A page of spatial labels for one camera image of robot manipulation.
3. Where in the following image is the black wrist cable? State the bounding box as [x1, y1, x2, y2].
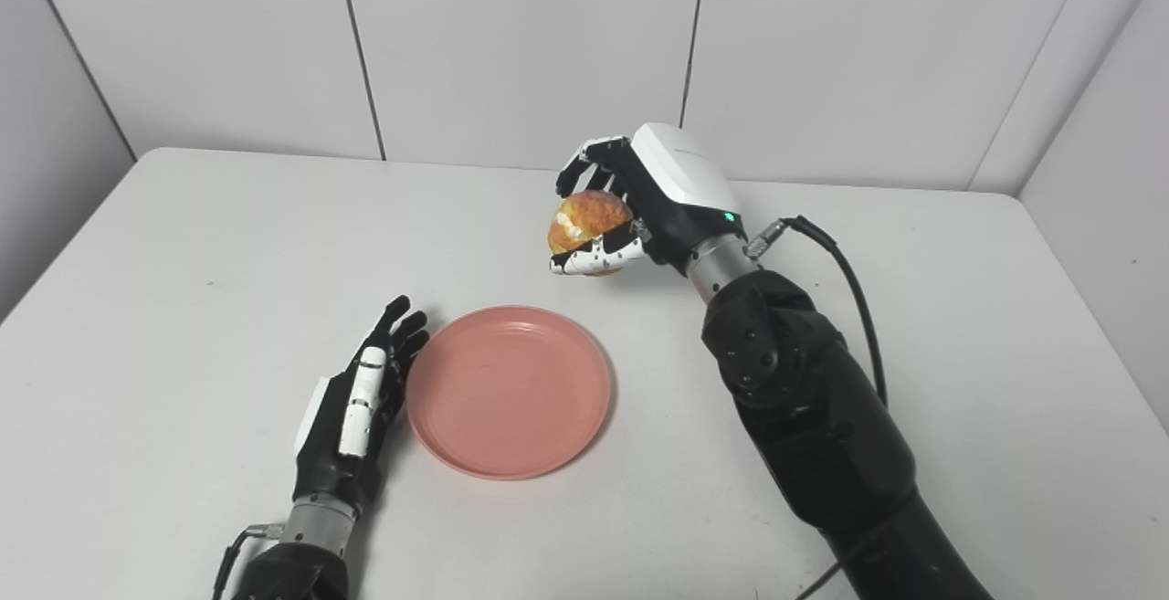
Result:
[212, 523, 286, 600]
[744, 215, 889, 600]

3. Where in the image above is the pink round plate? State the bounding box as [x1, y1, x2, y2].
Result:
[405, 306, 612, 480]

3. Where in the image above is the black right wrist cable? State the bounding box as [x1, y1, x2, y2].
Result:
[744, 215, 889, 600]

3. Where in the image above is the cream puff pastry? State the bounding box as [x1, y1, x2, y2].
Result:
[547, 190, 634, 278]

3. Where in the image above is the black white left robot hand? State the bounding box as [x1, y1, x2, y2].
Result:
[292, 295, 430, 514]

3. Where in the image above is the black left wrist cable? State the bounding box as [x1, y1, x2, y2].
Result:
[212, 523, 286, 600]

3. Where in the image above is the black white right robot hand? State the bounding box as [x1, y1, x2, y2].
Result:
[550, 122, 745, 278]

